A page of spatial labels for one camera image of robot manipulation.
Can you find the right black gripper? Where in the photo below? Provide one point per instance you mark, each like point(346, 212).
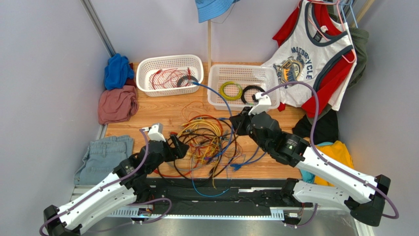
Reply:
point(244, 122)

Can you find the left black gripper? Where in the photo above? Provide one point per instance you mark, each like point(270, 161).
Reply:
point(178, 151)

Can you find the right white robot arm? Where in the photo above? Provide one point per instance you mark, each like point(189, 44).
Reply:
point(363, 196)

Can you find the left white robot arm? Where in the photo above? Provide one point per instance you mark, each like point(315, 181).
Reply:
point(125, 185)

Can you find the right white plastic basket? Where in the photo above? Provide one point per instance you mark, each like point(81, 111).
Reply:
point(236, 84)

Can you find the white plastic basket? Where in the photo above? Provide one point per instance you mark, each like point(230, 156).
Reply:
point(169, 75)
point(236, 84)

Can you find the light blue jeans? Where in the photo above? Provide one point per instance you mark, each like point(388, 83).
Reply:
point(101, 157)

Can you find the pink cloth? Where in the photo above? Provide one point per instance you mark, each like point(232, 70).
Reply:
point(117, 105)

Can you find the left white plastic basket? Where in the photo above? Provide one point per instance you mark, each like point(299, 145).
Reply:
point(169, 75)

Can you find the black cloth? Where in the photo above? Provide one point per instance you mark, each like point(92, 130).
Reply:
point(326, 128)

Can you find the white motorcycle tank top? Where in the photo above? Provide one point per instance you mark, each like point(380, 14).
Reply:
point(311, 65)

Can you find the blue cloth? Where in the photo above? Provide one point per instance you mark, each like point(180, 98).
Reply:
point(117, 72)

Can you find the yellow cloth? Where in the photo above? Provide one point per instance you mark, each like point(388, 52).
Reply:
point(337, 151)

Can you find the red shirt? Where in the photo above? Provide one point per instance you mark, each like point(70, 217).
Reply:
point(324, 95)

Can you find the blue bucket hat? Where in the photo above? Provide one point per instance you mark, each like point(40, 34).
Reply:
point(209, 9)

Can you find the dark green garment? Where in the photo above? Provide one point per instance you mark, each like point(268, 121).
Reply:
point(359, 38)

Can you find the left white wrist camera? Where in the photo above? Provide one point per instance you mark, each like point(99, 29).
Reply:
point(155, 132)

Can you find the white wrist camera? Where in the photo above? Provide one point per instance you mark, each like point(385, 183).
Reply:
point(155, 132)
point(263, 104)

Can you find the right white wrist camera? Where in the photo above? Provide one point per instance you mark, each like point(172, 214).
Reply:
point(263, 104)

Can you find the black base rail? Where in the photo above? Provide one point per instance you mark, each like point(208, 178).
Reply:
point(238, 198)

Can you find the aluminium frame post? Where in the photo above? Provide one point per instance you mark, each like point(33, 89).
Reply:
point(94, 18)

